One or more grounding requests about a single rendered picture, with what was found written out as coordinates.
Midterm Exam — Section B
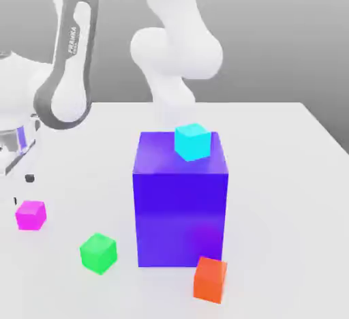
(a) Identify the small magenta cube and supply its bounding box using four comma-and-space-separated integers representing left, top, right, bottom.
14, 200, 47, 231

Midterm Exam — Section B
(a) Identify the small green cube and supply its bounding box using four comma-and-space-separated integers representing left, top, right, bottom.
79, 232, 118, 275

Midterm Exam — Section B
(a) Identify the small cyan cube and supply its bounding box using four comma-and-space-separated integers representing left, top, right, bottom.
174, 123, 212, 162

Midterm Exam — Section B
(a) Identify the small orange cube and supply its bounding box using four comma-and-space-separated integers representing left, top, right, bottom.
193, 256, 228, 305

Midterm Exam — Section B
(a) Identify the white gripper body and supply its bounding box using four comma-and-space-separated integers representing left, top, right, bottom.
0, 185, 22, 211

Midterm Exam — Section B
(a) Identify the large purple box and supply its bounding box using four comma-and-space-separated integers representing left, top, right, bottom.
132, 131, 229, 269

